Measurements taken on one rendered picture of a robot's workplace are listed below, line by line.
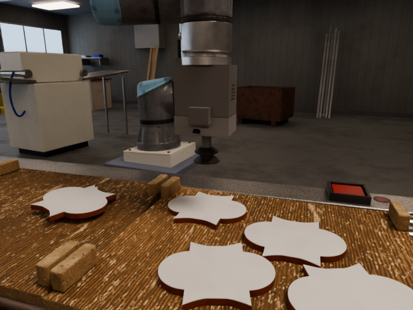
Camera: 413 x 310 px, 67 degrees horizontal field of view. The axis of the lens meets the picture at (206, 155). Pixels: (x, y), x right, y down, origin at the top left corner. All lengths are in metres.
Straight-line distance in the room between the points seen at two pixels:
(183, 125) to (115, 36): 11.35
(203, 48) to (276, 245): 0.28
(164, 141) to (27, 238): 0.62
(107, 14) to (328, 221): 0.49
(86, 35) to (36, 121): 8.22
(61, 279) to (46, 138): 4.37
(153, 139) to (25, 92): 3.82
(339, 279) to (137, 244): 0.26
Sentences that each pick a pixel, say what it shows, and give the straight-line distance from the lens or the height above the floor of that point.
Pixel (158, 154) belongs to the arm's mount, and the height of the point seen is 0.91.
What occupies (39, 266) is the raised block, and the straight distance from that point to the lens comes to 0.41.
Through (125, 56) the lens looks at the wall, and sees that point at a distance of 11.54.
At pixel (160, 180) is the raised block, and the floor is 0.96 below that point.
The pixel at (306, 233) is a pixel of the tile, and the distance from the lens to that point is 0.48.
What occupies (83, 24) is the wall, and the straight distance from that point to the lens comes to 12.73.
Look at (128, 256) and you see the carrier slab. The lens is 0.44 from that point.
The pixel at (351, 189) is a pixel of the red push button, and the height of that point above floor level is 0.93.
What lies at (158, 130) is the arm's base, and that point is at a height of 0.98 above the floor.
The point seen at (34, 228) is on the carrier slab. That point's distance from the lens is 0.56.
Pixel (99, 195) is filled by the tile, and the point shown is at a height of 0.96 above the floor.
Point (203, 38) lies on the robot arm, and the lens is 0.46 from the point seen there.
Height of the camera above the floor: 1.17
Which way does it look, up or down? 15 degrees down
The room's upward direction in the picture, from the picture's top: straight up
